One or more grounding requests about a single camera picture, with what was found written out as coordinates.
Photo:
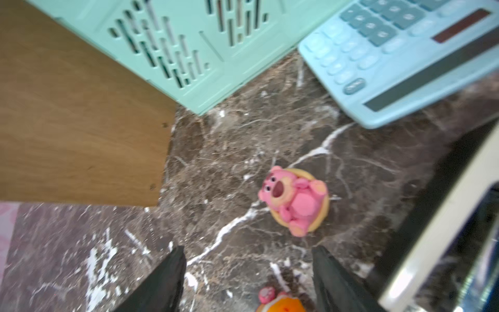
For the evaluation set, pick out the pink round toy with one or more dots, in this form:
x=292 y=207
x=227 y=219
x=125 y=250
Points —
x=296 y=199

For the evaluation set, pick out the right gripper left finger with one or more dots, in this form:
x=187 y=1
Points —
x=162 y=290

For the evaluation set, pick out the white blue stapler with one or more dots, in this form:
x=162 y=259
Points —
x=460 y=182

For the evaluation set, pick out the wooden three-tier shelf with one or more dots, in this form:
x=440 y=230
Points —
x=76 y=127

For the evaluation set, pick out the mint green calculator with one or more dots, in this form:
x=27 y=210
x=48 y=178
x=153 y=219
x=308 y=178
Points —
x=383 y=60

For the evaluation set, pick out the pink red toy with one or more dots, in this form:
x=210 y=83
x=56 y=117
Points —
x=271 y=301

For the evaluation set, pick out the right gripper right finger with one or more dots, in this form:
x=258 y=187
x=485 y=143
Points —
x=335 y=288

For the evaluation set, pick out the mint green file organizer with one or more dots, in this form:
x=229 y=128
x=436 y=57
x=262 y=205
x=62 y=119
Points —
x=198 y=53

